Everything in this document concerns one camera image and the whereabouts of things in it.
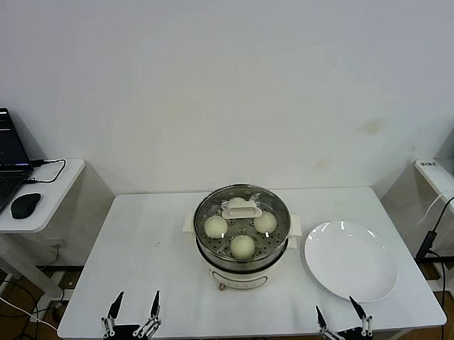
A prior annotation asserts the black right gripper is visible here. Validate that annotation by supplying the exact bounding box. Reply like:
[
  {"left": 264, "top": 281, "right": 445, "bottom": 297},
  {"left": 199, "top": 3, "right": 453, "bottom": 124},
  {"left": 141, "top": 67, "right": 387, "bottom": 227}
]
[{"left": 315, "top": 294, "right": 375, "bottom": 340}]

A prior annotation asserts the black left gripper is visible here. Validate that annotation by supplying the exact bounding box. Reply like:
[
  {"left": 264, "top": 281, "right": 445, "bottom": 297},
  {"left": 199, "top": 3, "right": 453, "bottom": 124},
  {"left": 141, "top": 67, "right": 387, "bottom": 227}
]
[{"left": 99, "top": 289, "right": 163, "bottom": 340}]

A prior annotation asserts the round glass pot lid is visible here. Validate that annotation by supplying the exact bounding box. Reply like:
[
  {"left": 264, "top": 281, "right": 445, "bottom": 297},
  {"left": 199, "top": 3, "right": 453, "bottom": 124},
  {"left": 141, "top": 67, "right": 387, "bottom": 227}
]
[{"left": 192, "top": 181, "right": 293, "bottom": 259}]

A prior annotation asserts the perforated stainless steamer basket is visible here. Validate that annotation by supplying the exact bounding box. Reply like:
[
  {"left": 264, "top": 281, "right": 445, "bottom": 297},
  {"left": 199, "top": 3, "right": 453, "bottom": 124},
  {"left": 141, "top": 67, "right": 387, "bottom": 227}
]
[{"left": 192, "top": 181, "right": 293, "bottom": 271}]

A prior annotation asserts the round white plate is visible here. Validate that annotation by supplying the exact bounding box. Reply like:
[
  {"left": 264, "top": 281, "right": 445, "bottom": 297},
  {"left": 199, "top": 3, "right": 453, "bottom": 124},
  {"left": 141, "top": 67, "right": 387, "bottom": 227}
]
[{"left": 303, "top": 218, "right": 400, "bottom": 305}]

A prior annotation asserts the cream electric cooker pot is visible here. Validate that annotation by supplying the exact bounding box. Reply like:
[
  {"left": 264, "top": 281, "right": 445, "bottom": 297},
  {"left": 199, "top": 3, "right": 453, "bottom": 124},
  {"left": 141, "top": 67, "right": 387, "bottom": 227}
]
[{"left": 181, "top": 207, "right": 305, "bottom": 293}]

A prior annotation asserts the white side table with laptop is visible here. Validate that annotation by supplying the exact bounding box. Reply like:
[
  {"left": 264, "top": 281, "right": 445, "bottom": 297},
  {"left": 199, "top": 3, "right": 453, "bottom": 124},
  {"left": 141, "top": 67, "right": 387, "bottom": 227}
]
[{"left": 0, "top": 157, "right": 92, "bottom": 309}]

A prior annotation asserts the black computer mouse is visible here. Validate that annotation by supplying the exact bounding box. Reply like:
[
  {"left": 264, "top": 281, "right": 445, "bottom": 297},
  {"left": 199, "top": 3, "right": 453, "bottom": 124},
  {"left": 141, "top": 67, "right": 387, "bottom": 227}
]
[{"left": 9, "top": 192, "right": 43, "bottom": 219}]

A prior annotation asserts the white side table with label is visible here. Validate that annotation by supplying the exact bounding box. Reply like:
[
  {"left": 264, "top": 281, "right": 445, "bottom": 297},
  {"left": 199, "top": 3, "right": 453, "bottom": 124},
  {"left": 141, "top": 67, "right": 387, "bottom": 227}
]
[{"left": 414, "top": 157, "right": 454, "bottom": 315}]

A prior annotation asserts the black open laptop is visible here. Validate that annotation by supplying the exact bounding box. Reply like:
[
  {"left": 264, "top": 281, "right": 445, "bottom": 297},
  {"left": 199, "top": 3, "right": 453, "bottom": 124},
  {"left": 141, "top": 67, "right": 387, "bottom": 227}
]
[{"left": 0, "top": 106, "right": 37, "bottom": 222}]

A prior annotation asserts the black cable with adapter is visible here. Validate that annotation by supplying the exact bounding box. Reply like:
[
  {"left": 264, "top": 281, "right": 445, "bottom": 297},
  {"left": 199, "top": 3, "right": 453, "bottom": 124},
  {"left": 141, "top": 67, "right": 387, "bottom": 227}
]
[{"left": 415, "top": 192, "right": 454, "bottom": 259}]

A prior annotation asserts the white power cable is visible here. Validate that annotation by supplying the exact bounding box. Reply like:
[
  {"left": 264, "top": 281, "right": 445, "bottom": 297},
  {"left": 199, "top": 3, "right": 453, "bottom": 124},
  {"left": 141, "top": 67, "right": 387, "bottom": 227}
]
[{"left": 416, "top": 186, "right": 454, "bottom": 227}]

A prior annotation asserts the black laptop cable with plugs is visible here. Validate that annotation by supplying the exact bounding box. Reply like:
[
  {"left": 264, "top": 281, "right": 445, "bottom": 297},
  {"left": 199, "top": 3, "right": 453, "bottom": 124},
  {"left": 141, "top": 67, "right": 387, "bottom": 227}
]
[{"left": 23, "top": 157, "right": 69, "bottom": 185}]

